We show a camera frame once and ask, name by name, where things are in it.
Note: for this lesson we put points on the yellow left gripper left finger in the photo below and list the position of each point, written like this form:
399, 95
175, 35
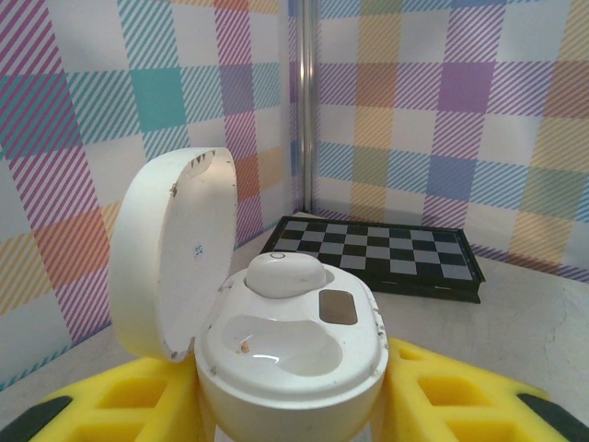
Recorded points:
119, 405

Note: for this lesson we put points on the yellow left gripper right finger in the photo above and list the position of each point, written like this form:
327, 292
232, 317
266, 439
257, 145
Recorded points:
460, 405

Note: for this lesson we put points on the aluminium frame post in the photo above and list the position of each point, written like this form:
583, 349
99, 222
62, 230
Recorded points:
306, 115

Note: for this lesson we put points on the black grey chessboard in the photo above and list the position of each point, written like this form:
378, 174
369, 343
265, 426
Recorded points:
391, 258

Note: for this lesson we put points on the white oval charging case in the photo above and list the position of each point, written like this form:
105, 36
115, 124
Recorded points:
285, 368

